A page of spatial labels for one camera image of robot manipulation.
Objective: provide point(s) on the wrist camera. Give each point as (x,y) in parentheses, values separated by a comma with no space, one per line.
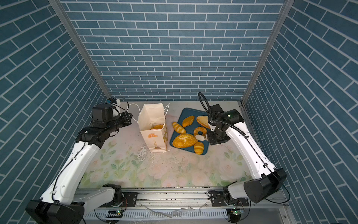
(105,112)
(214,113)

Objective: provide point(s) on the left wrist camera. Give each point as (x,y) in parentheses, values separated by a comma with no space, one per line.
(105,112)

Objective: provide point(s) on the dark teal tray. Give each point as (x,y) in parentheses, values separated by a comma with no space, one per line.
(186,112)

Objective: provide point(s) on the large twisted ring bread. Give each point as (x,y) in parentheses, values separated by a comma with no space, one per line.
(157,127)

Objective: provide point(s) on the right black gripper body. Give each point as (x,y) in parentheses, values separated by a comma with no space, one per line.
(215,136)

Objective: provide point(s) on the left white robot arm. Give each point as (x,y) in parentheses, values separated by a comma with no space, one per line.
(57,205)

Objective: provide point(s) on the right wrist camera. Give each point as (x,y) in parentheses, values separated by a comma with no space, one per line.
(214,113)

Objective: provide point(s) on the orange oval bread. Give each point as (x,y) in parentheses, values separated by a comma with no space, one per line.
(188,121)

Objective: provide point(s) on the small ring donut bread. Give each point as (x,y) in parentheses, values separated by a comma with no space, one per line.
(201,131)

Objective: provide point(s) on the small striped croissant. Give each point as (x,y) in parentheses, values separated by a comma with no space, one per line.
(199,148)

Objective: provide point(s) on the white paper bread bag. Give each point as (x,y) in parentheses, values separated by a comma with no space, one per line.
(149,116)

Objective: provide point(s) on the large seeded oval loaf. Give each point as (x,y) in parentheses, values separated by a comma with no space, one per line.
(184,140)

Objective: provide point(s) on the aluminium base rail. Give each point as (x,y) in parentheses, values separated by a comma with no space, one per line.
(111,206)

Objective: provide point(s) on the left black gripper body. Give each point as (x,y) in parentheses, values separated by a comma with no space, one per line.
(120,121)

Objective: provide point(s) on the striped long bread roll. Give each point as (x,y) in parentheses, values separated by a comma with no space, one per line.
(178,128)

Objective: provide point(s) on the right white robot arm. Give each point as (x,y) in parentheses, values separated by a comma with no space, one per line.
(266,178)

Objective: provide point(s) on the triangular toast bread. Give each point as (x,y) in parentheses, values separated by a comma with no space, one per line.
(203,121)

